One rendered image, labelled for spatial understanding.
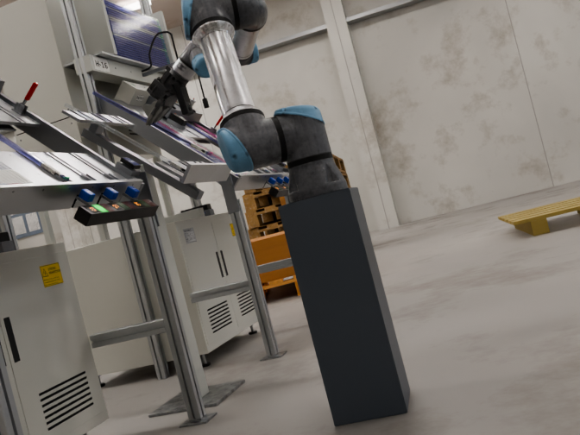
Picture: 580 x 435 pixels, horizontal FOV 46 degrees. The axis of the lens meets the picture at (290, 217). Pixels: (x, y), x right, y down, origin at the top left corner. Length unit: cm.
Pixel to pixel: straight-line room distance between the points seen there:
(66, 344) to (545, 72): 925
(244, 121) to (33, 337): 84
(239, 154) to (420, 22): 916
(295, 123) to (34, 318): 91
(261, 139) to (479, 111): 895
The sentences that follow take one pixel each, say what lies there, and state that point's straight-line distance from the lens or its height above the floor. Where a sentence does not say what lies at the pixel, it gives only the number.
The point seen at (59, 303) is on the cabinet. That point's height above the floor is 44.
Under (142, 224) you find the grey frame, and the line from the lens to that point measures 207.
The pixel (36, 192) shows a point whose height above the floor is 71.
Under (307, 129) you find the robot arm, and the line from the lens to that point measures 169.
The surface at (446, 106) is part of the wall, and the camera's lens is 1051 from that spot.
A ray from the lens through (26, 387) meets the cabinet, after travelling 199.
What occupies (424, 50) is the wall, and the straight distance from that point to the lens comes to 1063.
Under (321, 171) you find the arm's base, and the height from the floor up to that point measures 61.
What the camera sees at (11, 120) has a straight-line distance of 214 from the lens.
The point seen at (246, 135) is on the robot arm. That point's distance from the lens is 166.
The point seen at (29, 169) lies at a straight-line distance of 180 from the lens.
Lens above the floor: 52
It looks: level
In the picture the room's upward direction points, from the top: 15 degrees counter-clockwise
